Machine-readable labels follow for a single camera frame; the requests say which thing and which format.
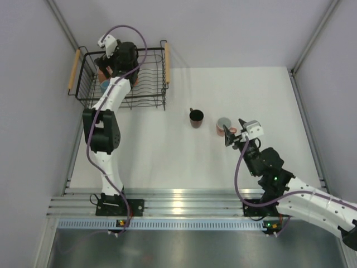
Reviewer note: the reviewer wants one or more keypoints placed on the blue mug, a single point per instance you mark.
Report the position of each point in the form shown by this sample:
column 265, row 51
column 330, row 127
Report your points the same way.
column 104, row 85

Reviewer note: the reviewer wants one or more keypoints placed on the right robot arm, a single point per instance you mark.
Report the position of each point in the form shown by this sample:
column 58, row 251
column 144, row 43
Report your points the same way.
column 285, row 193

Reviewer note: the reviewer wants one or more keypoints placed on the aluminium frame post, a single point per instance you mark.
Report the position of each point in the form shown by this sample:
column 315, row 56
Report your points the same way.
column 316, row 33
column 60, row 19

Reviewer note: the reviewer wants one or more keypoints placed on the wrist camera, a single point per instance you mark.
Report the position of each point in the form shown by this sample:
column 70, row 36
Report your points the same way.
column 254, row 129
column 109, row 43

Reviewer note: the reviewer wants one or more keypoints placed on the right wooden rack handle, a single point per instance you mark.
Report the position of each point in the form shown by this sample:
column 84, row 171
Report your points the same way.
column 167, row 62

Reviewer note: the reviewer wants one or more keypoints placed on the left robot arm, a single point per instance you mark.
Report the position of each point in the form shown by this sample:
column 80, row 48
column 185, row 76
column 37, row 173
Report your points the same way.
column 101, row 130

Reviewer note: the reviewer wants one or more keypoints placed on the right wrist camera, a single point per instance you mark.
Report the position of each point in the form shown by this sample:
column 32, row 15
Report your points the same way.
column 254, row 129

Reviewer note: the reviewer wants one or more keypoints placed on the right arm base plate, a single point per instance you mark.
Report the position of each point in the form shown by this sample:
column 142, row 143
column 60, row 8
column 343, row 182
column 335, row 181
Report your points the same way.
column 252, row 208

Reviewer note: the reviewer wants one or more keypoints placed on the perforated cable duct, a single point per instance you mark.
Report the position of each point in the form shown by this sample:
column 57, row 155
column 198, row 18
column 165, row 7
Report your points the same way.
column 164, row 224

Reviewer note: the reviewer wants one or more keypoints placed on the right aluminium frame post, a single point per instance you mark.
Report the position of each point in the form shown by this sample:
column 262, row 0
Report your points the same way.
column 316, row 33

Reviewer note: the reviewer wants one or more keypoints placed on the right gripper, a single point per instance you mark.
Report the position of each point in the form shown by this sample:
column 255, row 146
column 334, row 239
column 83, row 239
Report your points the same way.
column 230, row 137

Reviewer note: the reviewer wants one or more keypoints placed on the black wire dish rack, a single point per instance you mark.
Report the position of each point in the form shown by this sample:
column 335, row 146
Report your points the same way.
column 149, row 92

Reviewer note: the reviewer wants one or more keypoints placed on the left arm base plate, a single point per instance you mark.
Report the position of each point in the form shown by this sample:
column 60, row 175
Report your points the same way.
column 106, row 208

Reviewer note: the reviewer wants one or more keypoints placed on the wooden rack handle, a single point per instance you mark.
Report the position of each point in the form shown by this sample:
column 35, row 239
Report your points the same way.
column 167, row 62
column 73, row 70

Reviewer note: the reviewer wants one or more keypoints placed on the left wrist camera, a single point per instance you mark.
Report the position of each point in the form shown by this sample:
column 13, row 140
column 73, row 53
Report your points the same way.
column 109, row 43

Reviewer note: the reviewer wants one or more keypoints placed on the dark brown mug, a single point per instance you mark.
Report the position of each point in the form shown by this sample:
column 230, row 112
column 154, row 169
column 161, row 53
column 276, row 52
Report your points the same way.
column 196, row 117

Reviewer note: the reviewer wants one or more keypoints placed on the left wooden rack handle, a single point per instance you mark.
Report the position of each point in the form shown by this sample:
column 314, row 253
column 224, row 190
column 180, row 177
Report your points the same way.
column 73, row 70

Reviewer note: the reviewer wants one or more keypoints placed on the aluminium mounting rail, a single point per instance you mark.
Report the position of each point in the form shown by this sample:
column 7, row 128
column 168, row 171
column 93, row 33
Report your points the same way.
column 158, row 203

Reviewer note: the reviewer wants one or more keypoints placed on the salmon dotted mug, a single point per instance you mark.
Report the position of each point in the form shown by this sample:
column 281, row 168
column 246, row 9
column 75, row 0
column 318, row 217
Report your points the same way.
column 101, row 76

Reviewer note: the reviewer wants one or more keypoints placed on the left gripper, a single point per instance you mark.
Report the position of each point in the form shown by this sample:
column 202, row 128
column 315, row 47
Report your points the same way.
column 104, row 62

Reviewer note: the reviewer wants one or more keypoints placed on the left aluminium frame post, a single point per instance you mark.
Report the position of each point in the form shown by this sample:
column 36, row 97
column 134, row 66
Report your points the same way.
column 60, row 19

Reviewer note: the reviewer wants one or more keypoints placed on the pink printed mug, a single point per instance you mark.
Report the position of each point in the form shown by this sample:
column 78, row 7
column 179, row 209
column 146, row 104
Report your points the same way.
column 221, row 122

